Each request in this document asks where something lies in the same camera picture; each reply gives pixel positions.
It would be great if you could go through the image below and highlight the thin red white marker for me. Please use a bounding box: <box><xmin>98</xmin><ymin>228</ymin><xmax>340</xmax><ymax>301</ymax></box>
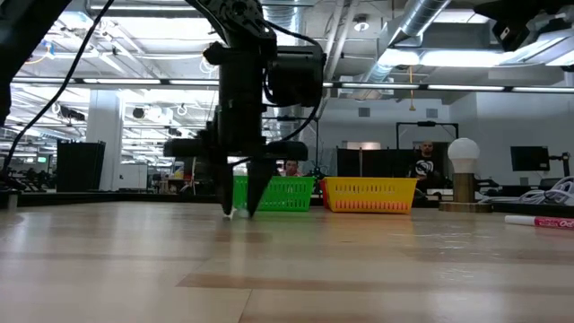
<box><xmin>503</xmin><ymin>214</ymin><xmax>574</xmax><ymax>231</ymax></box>

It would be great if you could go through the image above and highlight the green plastic mesh basket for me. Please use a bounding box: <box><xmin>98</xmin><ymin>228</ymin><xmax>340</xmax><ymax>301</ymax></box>
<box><xmin>231</xmin><ymin>175</ymin><xmax>317</xmax><ymax>213</ymax></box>

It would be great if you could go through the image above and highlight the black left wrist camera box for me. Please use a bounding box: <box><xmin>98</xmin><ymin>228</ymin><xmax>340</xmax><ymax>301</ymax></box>
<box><xmin>267</xmin><ymin>44</ymin><xmax>327</xmax><ymax>109</ymax></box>

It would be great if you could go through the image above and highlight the yellow hanging pendant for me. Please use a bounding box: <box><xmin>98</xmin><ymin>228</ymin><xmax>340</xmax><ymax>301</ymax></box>
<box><xmin>407</xmin><ymin>65</ymin><xmax>417</xmax><ymax>112</ymax></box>

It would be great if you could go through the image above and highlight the white bulb brass lamp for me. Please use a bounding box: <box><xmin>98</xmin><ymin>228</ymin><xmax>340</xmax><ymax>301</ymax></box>
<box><xmin>438</xmin><ymin>136</ymin><xmax>493</xmax><ymax>214</ymax></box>

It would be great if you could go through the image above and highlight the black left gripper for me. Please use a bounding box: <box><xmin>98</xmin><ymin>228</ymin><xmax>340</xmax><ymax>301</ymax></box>
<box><xmin>162</xmin><ymin>40</ymin><xmax>310</xmax><ymax>220</ymax></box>

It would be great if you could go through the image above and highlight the black computer monitor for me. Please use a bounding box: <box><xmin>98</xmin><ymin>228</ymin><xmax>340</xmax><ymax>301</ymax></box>
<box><xmin>509</xmin><ymin>144</ymin><xmax>552</xmax><ymax>172</ymax></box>
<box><xmin>173</xmin><ymin>154</ymin><xmax>221</xmax><ymax>181</ymax></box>

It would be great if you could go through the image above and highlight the black standing panel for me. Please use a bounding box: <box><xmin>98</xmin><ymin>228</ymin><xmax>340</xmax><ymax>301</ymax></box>
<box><xmin>56</xmin><ymin>140</ymin><xmax>107</xmax><ymax>193</ymax></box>

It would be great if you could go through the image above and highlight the long thin navy marker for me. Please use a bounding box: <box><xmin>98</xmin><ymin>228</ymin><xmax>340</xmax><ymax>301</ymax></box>
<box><xmin>222</xmin><ymin>206</ymin><xmax>250</xmax><ymax>221</ymax></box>

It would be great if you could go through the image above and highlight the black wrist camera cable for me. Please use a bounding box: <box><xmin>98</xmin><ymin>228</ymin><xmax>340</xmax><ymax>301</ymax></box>
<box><xmin>262</xmin><ymin>20</ymin><xmax>326</xmax><ymax>143</ymax></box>

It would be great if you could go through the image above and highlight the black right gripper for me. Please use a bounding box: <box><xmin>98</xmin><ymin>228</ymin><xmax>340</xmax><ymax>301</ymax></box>
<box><xmin>474</xmin><ymin>0</ymin><xmax>574</xmax><ymax>24</ymax></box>

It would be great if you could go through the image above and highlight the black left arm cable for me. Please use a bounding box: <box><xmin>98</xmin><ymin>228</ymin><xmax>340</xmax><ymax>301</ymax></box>
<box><xmin>0</xmin><ymin>0</ymin><xmax>116</xmax><ymax>180</ymax></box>

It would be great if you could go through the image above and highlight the white coiled power cable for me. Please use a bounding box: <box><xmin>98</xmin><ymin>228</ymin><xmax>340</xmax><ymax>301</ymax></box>
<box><xmin>478</xmin><ymin>175</ymin><xmax>574</xmax><ymax>205</ymax></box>

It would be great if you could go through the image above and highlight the silver ventilation duct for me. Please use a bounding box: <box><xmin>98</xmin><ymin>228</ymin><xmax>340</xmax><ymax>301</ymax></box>
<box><xmin>361</xmin><ymin>0</ymin><xmax>452</xmax><ymax>86</ymax></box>
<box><xmin>262</xmin><ymin>0</ymin><xmax>310</xmax><ymax>140</ymax></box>

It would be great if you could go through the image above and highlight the yellow plastic mesh basket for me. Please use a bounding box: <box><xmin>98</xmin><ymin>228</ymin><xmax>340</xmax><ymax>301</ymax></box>
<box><xmin>322</xmin><ymin>176</ymin><xmax>420</xmax><ymax>214</ymax></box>

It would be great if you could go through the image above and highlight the person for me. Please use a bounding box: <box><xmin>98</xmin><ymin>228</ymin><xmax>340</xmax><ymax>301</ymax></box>
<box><xmin>407</xmin><ymin>140</ymin><xmax>446</xmax><ymax>189</ymax></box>
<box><xmin>282</xmin><ymin>159</ymin><xmax>307</xmax><ymax>178</ymax></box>

